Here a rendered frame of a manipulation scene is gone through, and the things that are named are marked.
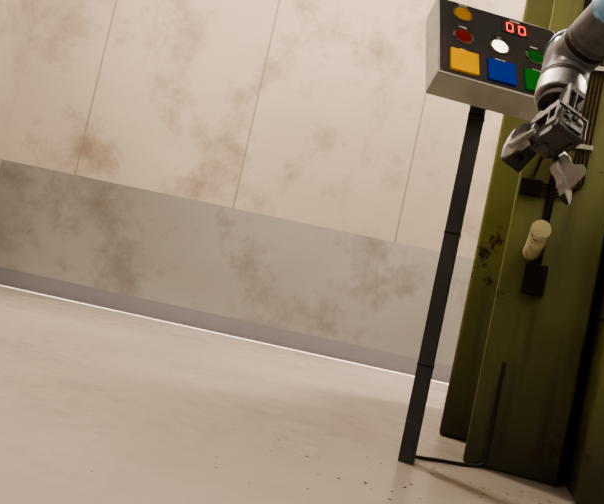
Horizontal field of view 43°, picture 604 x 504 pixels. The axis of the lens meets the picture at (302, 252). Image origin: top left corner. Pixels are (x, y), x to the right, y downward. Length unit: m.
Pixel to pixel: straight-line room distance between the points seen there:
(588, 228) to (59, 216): 4.30
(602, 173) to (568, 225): 0.17
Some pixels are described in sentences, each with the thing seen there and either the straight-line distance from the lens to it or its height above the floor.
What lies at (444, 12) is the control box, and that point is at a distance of 2.08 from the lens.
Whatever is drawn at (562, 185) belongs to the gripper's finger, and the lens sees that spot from 1.42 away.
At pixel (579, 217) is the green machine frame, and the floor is 0.74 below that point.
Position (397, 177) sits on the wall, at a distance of 5.57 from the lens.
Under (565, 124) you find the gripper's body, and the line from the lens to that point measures 1.41.
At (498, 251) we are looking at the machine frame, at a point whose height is 0.66.
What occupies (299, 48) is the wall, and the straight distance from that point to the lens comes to 5.79.
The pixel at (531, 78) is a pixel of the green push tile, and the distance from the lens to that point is 2.03.
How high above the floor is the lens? 0.35
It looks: 4 degrees up
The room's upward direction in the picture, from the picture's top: 12 degrees clockwise
